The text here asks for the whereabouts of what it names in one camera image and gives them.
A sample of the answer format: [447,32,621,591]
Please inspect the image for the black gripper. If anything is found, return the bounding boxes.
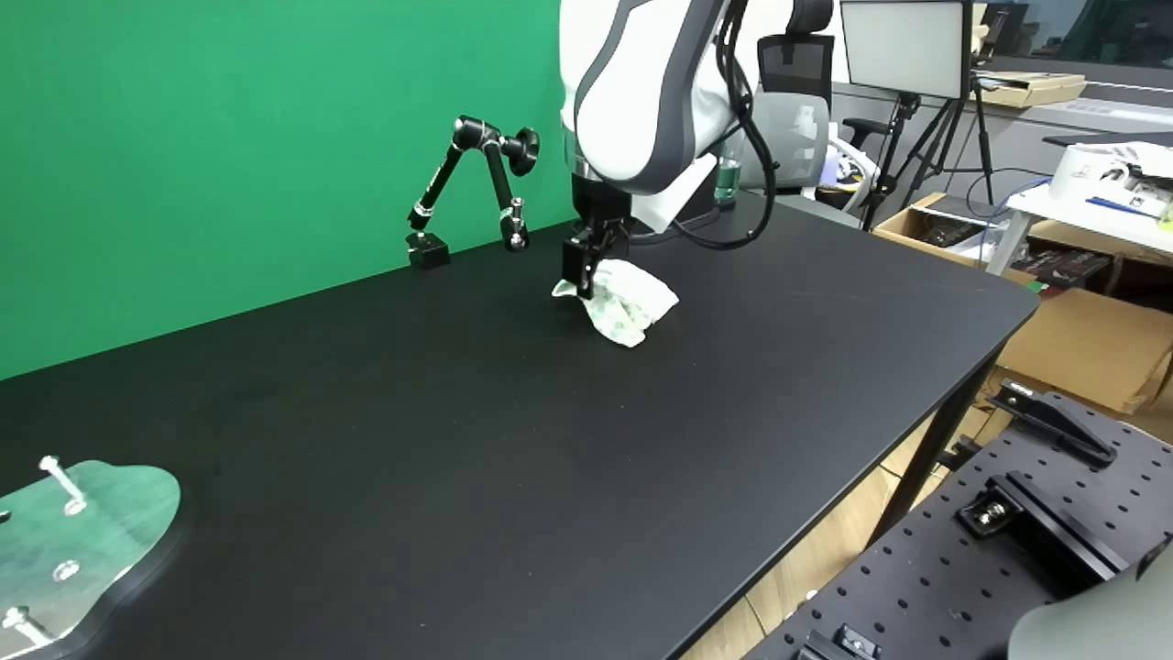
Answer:
[557,174,639,302]

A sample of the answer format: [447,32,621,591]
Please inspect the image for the white cloth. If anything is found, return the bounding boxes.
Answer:
[549,256,682,351]

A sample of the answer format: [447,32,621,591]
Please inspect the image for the black box-shaped machine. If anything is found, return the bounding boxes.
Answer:
[662,150,737,245]

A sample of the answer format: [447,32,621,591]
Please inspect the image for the green bottle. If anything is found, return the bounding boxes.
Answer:
[713,155,744,213]

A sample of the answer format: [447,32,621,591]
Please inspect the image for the grey mesh office chair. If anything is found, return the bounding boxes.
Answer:
[744,89,837,200]

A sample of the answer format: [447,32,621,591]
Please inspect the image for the black office chair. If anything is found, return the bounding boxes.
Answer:
[756,0,838,103]

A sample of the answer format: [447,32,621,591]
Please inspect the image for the open cardboard box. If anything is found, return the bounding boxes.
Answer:
[871,192,1045,280]

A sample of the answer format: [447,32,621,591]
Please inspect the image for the black tripod stand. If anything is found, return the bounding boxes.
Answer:
[860,84,999,235]

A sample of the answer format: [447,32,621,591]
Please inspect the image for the green backdrop screen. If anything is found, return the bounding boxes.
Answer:
[0,0,579,386]

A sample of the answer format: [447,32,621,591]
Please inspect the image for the white light panel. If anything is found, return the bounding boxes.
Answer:
[838,0,977,103]

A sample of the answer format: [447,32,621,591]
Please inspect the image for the black table leg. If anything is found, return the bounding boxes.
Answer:
[869,365,994,544]

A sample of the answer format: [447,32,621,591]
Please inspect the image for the black perforated breadboard plate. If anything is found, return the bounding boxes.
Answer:
[742,417,1173,660]

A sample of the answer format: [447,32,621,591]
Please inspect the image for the flat tan box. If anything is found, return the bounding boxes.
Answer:
[974,69,1087,113]

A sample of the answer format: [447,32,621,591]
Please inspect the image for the white side table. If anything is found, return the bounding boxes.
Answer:
[983,180,1173,280]

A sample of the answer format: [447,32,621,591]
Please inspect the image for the closed brown cardboard box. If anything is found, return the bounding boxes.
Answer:
[994,287,1173,422]

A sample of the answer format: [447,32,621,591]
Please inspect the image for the black mounting clamp block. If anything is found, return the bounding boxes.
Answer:
[952,469,1136,588]

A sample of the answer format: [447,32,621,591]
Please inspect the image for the white paper pile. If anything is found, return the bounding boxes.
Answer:
[1045,141,1173,225]

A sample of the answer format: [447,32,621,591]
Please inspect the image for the long white bolt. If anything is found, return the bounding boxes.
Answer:
[37,454,93,518]

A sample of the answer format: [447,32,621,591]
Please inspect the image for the clear green plastic board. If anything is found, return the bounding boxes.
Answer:
[0,459,188,660]

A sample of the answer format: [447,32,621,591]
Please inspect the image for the grey rounded chair back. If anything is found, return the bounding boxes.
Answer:
[1003,574,1173,660]

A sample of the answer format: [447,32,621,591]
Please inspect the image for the short white bolt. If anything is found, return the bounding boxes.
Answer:
[0,606,56,651]

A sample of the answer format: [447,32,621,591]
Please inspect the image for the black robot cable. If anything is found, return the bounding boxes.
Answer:
[676,0,786,254]

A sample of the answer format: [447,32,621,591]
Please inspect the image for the black angled bracket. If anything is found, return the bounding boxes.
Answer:
[988,379,1122,472]

